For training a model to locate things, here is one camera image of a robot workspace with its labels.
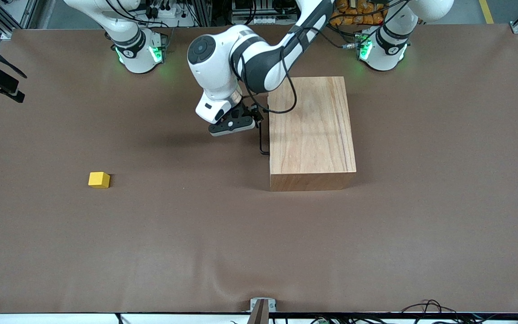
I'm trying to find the white power strip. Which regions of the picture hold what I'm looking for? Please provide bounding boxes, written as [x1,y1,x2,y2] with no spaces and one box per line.
[133,0,196,27]

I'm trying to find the aluminium equipment rack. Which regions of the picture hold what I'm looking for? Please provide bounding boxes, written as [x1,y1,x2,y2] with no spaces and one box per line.
[196,0,302,26]

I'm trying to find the tangle of black cables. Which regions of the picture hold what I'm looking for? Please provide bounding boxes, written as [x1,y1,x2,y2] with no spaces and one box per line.
[401,298,518,324]

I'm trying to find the yellow cube block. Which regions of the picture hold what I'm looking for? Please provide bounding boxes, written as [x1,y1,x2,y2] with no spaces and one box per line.
[88,172,111,189]

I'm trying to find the brown table cover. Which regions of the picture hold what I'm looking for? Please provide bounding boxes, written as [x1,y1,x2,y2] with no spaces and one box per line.
[0,23,518,314]

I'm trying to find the pile of orange objects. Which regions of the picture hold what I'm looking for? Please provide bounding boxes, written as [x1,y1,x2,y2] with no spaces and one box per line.
[331,0,388,26]

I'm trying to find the light wooden cabinet box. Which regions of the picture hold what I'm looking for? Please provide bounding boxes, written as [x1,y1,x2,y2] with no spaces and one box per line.
[268,76,357,192]

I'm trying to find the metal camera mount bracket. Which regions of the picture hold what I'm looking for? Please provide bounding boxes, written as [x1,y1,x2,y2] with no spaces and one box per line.
[249,297,278,324]

